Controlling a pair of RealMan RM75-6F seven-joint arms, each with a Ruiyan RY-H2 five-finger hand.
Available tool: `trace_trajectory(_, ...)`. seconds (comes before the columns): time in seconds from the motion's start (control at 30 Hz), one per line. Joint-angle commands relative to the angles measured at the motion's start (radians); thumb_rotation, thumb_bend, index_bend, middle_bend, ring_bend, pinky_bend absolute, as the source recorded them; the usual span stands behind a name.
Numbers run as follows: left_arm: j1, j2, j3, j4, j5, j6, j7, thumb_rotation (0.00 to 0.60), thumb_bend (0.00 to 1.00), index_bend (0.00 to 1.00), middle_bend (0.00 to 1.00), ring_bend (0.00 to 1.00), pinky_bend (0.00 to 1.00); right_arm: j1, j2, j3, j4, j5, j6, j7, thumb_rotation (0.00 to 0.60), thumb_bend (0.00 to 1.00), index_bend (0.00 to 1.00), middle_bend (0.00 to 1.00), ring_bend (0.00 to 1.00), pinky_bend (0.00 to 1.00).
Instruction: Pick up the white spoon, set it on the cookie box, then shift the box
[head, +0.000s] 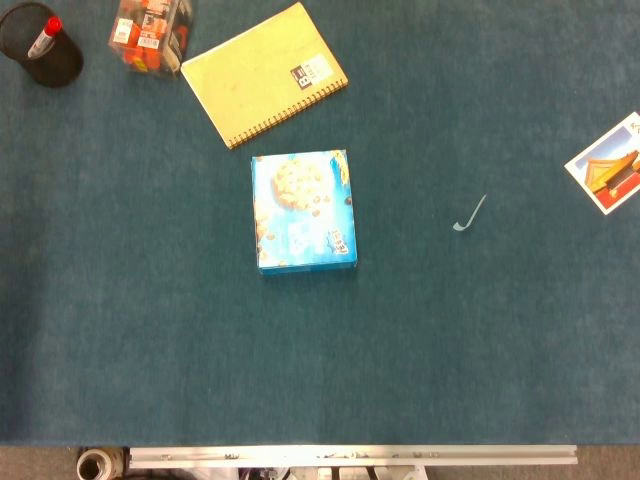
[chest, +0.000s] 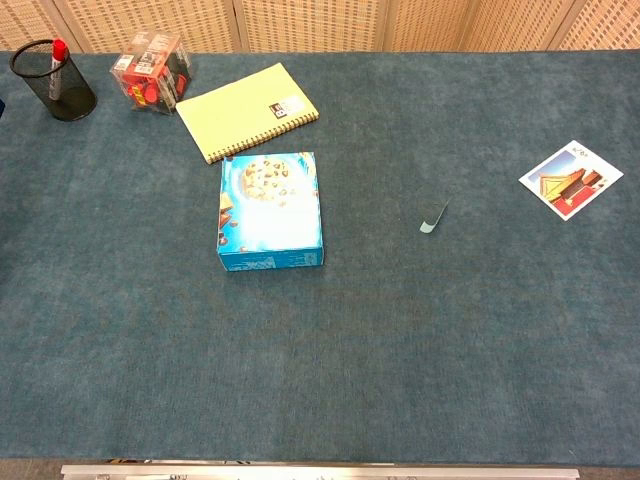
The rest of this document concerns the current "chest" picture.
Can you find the black mesh pen holder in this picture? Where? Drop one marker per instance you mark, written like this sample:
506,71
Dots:
70,95

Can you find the kraft spiral notebook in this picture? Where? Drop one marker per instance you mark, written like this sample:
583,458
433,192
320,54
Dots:
240,112

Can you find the aluminium profile rail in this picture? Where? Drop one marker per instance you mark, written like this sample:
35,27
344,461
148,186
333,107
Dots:
320,472

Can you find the clear box of red clips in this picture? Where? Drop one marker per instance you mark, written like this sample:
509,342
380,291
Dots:
150,75

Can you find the palace picture postcard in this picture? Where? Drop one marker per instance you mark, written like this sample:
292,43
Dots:
570,182

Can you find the red cap marker pen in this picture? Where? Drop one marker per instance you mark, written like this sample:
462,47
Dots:
59,55

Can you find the blue cookie box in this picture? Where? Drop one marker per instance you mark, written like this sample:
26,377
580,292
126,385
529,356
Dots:
270,220

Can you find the woven folding screen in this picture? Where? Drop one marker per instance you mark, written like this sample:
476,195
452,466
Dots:
310,22

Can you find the blue felt table cloth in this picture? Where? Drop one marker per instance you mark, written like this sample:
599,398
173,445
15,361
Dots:
320,350

